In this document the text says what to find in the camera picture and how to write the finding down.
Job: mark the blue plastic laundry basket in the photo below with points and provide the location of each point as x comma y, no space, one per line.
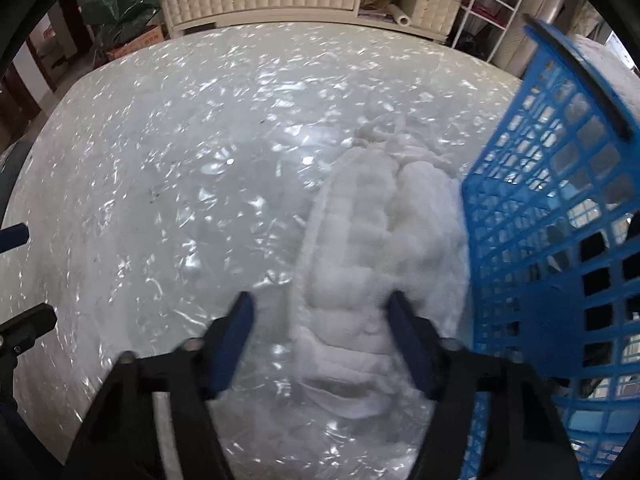
520,240

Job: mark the green plastic bag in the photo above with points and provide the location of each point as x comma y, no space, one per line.
120,10

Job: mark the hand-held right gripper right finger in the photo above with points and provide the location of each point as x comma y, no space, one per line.
410,345

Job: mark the orange patterned box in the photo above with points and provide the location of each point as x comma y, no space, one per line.
140,40

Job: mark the beige patterned curtain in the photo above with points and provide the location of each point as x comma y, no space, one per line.
590,15

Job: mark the dark wooden furniture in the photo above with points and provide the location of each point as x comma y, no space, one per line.
25,95

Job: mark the white soft cloth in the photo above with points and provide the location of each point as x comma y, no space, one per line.
610,75

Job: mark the white metal shelf rack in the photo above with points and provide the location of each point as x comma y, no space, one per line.
500,7

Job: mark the white fluffy cloth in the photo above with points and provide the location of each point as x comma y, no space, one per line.
360,240

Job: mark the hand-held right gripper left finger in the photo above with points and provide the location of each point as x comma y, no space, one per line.
232,345

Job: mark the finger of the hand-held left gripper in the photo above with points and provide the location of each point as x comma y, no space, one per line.
12,239
27,325

